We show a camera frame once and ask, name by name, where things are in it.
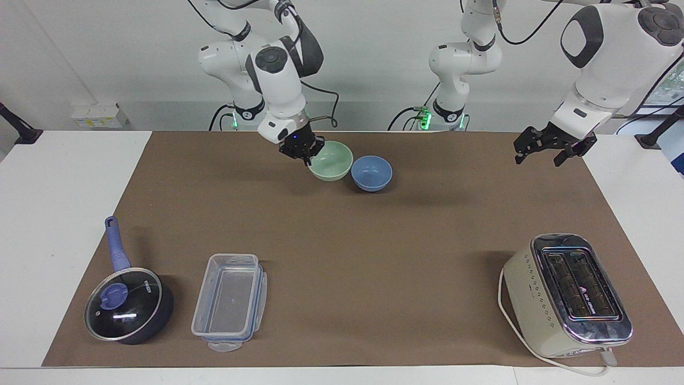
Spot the green bowl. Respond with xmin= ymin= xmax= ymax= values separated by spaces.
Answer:
xmin=307 ymin=140 xmax=354 ymax=183

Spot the clear plastic container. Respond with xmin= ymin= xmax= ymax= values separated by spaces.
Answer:
xmin=191 ymin=253 xmax=268 ymax=353

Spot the white wall socket box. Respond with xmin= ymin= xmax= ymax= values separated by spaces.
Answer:
xmin=71 ymin=103 xmax=131 ymax=129

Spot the black cable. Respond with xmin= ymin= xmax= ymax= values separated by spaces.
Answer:
xmin=493 ymin=0 xmax=568 ymax=47
xmin=298 ymin=78 xmax=341 ymax=129
xmin=387 ymin=106 xmax=429 ymax=132
xmin=208 ymin=103 xmax=237 ymax=132

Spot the blue bowl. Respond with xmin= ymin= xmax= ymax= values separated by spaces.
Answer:
xmin=351 ymin=155 xmax=394 ymax=193

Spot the black stand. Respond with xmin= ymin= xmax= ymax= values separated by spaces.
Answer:
xmin=0 ymin=102 xmax=44 ymax=145
xmin=634 ymin=104 xmax=684 ymax=150

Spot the cream toaster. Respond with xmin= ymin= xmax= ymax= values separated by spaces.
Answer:
xmin=502 ymin=233 xmax=634 ymax=359

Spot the blue saucepan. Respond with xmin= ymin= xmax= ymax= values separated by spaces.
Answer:
xmin=84 ymin=215 xmax=175 ymax=346

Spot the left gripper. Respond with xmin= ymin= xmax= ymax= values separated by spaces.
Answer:
xmin=514 ymin=123 xmax=598 ymax=168

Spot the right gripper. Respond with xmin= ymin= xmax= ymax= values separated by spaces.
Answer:
xmin=278 ymin=125 xmax=326 ymax=167

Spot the white toaster cable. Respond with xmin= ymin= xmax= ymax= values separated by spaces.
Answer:
xmin=498 ymin=266 xmax=618 ymax=378

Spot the glass lid with blue knob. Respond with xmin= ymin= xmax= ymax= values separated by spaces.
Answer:
xmin=84 ymin=267 xmax=163 ymax=342

